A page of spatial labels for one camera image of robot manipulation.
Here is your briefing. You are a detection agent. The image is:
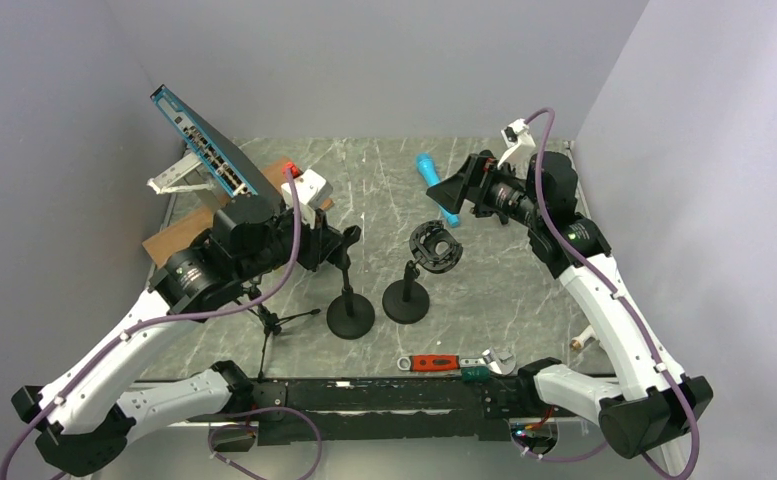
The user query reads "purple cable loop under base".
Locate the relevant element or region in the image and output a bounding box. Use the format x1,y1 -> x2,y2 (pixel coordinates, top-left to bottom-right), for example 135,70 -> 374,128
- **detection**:
207,407 -> 323,480

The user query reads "wooden board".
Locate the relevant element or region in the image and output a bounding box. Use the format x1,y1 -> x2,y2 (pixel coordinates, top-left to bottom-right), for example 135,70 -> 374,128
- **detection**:
142,156 -> 334,270

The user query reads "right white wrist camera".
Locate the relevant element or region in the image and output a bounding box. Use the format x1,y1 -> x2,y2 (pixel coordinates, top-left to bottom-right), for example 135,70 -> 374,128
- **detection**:
497,118 -> 536,167

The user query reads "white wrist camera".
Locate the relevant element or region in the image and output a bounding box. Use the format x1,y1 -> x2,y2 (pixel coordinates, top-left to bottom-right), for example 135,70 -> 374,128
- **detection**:
497,118 -> 536,167
280,162 -> 332,229

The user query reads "red handled adjustable wrench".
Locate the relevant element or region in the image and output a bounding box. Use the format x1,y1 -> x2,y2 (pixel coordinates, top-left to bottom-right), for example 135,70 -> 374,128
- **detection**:
396,348 -> 517,376

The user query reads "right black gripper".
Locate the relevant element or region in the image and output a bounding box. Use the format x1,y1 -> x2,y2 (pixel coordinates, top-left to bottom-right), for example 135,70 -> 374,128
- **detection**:
427,153 -> 545,228

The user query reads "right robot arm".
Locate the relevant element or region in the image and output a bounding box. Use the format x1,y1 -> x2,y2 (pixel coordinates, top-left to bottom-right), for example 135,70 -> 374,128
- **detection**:
426,151 -> 714,479

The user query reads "white chrome faucet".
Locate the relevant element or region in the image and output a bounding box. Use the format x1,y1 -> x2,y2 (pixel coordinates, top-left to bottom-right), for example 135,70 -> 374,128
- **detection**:
569,326 -> 596,352

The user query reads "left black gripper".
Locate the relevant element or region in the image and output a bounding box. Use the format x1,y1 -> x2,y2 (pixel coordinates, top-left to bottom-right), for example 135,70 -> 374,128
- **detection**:
241,199 -> 347,281

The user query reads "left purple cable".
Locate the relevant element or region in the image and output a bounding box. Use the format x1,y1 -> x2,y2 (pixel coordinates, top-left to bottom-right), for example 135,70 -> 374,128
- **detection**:
0,165 -> 304,480

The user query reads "blue microphone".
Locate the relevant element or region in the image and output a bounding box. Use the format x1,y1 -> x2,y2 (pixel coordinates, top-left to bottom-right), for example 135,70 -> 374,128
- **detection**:
415,153 -> 462,229

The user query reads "black tripod shock mount stand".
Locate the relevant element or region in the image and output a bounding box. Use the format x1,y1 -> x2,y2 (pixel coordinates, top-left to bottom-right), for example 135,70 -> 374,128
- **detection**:
248,302 -> 322,382

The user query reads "black base frame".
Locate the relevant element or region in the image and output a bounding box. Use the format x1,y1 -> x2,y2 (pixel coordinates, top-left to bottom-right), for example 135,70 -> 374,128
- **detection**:
137,376 -> 628,446

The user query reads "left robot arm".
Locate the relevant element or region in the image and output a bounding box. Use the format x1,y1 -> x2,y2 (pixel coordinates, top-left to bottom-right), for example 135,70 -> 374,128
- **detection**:
12,196 -> 361,477

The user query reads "blue network switch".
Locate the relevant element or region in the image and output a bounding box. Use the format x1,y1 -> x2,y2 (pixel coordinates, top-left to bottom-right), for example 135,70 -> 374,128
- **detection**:
150,84 -> 284,209

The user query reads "black clip desk stand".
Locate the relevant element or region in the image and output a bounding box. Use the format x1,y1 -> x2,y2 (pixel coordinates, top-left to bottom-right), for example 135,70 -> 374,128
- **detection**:
325,225 -> 375,341

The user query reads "black shock mount desk stand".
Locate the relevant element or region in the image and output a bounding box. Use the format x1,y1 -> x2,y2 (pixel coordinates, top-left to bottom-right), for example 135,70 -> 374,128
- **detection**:
381,220 -> 463,326

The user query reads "green clamp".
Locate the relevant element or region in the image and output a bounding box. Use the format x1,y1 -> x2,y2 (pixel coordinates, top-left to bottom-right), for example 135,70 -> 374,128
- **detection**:
461,366 -> 492,383

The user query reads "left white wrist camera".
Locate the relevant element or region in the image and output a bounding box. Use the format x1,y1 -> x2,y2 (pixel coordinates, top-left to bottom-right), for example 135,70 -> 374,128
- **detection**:
280,162 -> 332,229

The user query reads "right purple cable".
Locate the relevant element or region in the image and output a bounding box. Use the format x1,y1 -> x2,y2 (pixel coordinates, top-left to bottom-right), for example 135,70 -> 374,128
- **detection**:
525,107 -> 702,480

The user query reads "metal switch support bracket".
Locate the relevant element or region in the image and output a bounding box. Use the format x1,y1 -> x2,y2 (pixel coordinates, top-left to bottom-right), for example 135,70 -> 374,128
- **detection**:
147,150 -> 229,211

